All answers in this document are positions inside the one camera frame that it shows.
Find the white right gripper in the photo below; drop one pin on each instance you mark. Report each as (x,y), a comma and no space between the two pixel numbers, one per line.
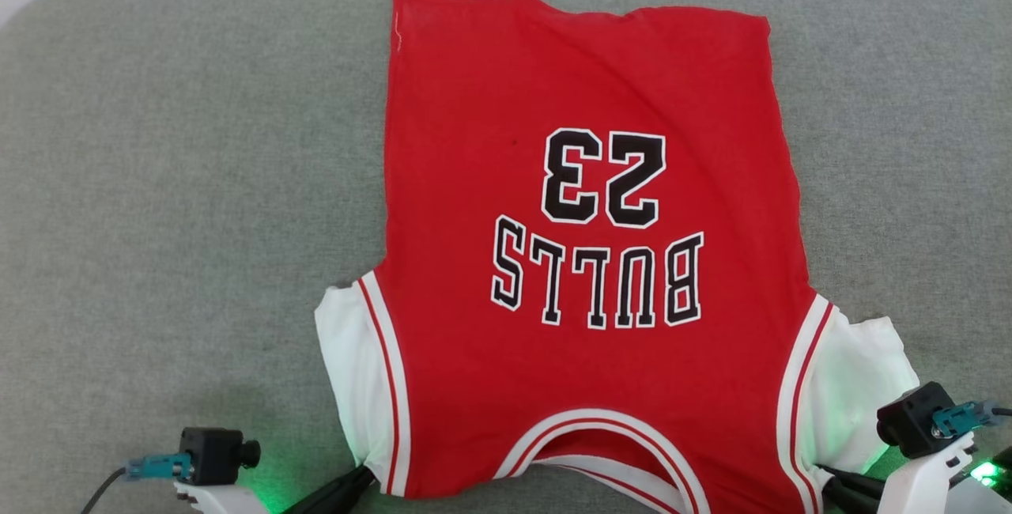
(925,482)

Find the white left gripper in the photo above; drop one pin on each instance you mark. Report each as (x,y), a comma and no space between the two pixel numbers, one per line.
(217,500)

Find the red Bulls 23 jersey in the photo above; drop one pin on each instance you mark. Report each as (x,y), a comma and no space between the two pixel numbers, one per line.
(593,87)

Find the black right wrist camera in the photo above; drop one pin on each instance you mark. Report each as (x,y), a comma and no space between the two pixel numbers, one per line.
(909,419)

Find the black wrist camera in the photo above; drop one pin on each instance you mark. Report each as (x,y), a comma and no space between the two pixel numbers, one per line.
(209,455)
(909,419)

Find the teal right camera connector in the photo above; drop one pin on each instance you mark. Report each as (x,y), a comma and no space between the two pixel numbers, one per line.
(961,419)

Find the teal camera connector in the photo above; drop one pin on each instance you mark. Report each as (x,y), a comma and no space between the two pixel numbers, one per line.
(158,466)
(961,419)

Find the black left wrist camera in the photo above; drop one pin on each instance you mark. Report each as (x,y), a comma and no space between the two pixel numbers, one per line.
(209,455)

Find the teal left camera connector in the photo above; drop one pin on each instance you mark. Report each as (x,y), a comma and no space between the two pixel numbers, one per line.
(158,466)

